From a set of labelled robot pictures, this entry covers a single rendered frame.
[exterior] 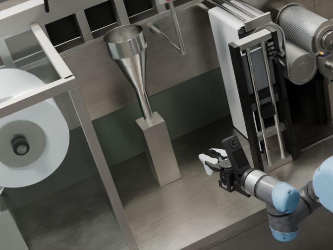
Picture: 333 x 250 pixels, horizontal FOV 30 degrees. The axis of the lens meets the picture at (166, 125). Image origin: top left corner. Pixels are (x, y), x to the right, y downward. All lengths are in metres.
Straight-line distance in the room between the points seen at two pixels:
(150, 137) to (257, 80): 0.44
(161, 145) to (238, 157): 0.56
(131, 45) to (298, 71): 0.67
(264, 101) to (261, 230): 0.46
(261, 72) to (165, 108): 0.55
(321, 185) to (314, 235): 1.00
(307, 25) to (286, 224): 0.91
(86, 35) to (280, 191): 1.02
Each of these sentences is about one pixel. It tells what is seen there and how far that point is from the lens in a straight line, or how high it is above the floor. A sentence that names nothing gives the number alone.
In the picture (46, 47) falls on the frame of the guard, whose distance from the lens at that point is 2.04.
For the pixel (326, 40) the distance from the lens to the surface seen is 2.39.
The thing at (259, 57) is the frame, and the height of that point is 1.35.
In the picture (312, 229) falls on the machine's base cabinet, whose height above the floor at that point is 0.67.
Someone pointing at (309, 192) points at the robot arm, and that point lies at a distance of 1.82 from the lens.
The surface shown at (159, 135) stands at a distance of 2.30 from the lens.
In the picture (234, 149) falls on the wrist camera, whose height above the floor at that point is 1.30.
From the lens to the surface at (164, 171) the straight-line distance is 2.38.
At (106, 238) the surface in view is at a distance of 2.10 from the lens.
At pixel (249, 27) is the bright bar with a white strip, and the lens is 2.18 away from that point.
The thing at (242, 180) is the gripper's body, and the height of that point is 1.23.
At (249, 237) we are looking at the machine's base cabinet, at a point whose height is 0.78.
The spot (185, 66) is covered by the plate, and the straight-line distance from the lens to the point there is 2.53.
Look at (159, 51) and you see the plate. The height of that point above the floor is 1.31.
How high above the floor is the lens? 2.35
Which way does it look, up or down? 32 degrees down
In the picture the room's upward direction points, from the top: 16 degrees counter-clockwise
